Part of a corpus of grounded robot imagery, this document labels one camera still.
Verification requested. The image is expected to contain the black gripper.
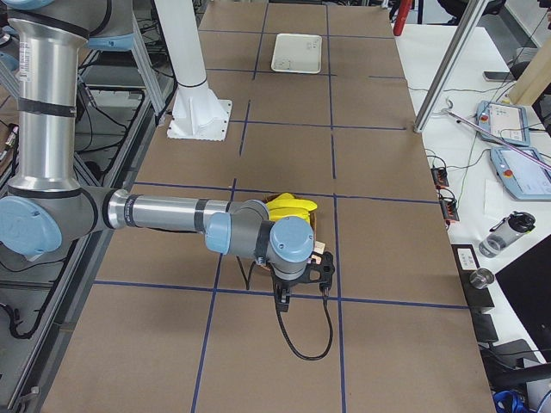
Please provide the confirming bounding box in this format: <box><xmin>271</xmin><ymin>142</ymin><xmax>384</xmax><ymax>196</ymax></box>
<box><xmin>274</xmin><ymin>251</ymin><xmax>335</xmax><ymax>313</ymax></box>

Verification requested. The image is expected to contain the yellow banana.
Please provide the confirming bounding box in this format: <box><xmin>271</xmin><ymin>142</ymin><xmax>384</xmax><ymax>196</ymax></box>
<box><xmin>267</xmin><ymin>193</ymin><xmax>318</xmax><ymax>212</ymax></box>
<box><xmin>269</xmin><ymin>206</ymin><xmax>311</xmax><ymax>224</ymax></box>

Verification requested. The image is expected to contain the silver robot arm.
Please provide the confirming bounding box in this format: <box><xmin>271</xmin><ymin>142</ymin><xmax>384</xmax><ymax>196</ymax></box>
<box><xmin>1</xmin><ymin>1</ymin><xmax>334</xmax><ymax>312</ymax></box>

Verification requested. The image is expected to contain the brown wicker basket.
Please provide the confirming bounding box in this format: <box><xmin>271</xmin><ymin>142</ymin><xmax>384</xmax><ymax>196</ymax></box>
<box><xmin>253</xmin><ymin>194</ymin><xmax>322</xmax><ymax>273</ymax></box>

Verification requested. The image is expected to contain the paper price tag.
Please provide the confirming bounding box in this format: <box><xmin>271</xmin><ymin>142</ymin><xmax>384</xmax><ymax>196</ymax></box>
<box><xmin>311</xmin><ymin>241</ymin><xmax>325</xmax><ymax>264</ymax></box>

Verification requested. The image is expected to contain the small metal cup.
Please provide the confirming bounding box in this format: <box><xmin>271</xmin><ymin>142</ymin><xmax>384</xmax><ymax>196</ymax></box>
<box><xmin>468</xmin><ymin>268</ymin><xmax>495</xmax><ymax>290</ymax></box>

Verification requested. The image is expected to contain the clear water bottle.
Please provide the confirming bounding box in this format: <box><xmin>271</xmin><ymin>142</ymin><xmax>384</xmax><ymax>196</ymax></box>
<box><xmin>479</xmin><ymin>211</ymin><xmax>536</xmax><ymax>258</ymax></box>

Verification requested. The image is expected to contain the white bear tray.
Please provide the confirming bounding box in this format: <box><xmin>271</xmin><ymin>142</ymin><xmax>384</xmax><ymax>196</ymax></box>
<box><xmin>270</xmin><ymin>34</ymin><xmax>322</xmax><ymax>74</ymax></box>

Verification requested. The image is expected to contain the metal reacher stick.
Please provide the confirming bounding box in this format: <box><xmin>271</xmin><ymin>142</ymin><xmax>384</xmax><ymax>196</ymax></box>
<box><xmin>436</xmin><ymin>102</ymin><xmax>551</xmax><ymax>172</ymax></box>

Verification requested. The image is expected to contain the lower teach pendant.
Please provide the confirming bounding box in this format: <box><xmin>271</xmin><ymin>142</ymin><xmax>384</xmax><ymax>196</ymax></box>
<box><xmin>490</xmin><ymin>147</ymin><xmax>550</xmax><ymax>201</ymax></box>

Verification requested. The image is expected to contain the teach pendant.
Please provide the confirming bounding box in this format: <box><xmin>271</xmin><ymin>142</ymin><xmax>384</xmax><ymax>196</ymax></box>
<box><xmin>476</xmin><ymin>101</ymin><xmax>530</xmax><ymax>147</ymax></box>
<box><xmin>490</xmin><ymin>147</ymin><xmax>550</xmax><ymax>201</ymax></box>

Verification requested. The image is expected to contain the upper teach pendant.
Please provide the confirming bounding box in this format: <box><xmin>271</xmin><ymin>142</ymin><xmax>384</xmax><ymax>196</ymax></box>
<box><xmin>476</xmin><ymin>101</ymin><xmax>530</xmax><ymax>147</ymax></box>

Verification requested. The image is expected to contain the red fire extinguisher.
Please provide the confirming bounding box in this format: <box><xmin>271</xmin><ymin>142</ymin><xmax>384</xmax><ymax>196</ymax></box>
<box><xmin>393</xmin><ymin>0</ymin><xmax>412</xmax><ymax>37</ymax></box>

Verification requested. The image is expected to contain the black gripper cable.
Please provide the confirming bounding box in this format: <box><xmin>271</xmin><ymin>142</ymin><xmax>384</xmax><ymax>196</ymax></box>
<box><xmin>275</xmin><ymin>292</ymin><xmax>335</xmax><ymax>361</ymax></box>

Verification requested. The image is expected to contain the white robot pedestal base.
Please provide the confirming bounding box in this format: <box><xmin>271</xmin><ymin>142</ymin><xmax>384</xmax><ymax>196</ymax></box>
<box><xmin>155</xmin><ymin>0</ymin><xmax>232</xmax><ymax>141</ymax></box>

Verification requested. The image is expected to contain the aluminium frame post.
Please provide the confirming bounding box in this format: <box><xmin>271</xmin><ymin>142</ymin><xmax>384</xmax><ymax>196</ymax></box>
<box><xmin>413</xmin><ymin>0</ymin><xmax>489</xmax><ymax>133</ymax></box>

